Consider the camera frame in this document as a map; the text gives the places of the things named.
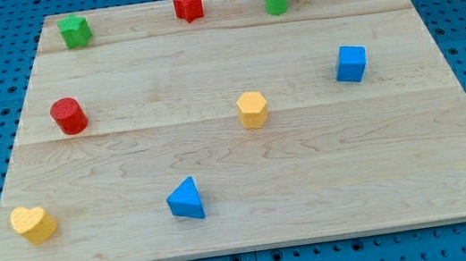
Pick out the red cylinder block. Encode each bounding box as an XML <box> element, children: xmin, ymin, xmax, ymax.
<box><xmin>50</xmin><ymin>97</ymin><xmax>89</xmax><ymax>135</ymax></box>

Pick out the red star block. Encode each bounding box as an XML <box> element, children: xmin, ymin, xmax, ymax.
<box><xmin>173</xmin><ymin>0</ymin><xmax>204</xmax><ymax>22</ymax></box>

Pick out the blue cube block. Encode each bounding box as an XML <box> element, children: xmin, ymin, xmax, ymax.
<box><xmin>335</xmin><ymin>46</ymin><xmax>367</xmax><ymax>83</ymax></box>

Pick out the yellow heart block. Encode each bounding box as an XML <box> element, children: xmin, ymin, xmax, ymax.
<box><xmin>10</xmin><ymin>206</ymin><xmax>58</xmax><ymax>246</ymax></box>

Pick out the wooden board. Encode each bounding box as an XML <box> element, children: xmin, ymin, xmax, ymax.
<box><xmin>0</xmin><ymin>0</ymin><xmax>466</xmax><ymax>261</ymax></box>

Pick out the yellow hexagon block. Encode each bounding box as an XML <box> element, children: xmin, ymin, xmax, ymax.
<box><xmin>236</xmin><ymin>91</ymin><xmax>268</xmax><ymax>129</ymax></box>

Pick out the green star block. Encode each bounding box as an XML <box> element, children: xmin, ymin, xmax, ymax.
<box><xmin>56</xmin><ymin>13</ymin><xmax>92</xmax><ymax>49</ymax></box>

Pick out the blue triangle block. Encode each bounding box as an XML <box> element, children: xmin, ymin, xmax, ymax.
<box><xmin>166</xmin><ymin>176</ymin><xmax>206</xmax><ymax>219</ymax></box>

